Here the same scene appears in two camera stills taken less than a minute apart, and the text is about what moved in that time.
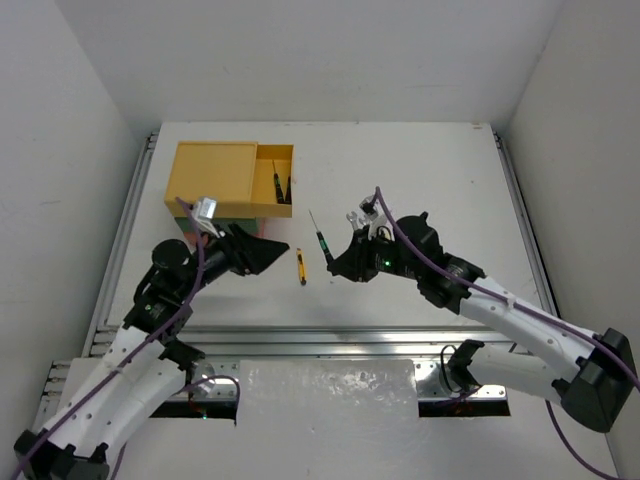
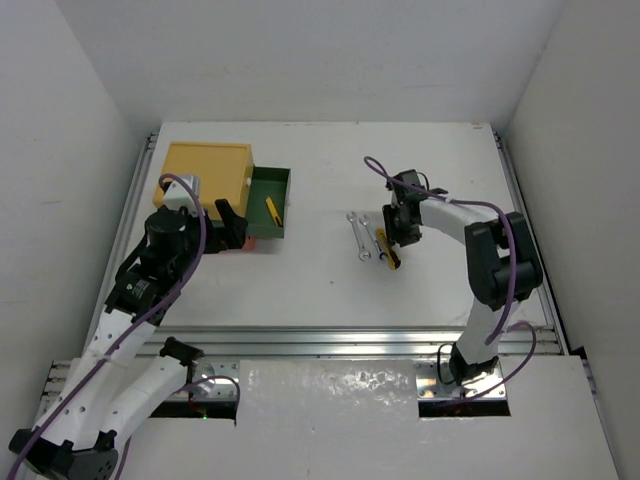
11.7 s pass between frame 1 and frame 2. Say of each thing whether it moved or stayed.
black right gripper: moved
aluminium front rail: stayed
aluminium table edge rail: stayed
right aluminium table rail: stayed
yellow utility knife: moved
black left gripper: moved
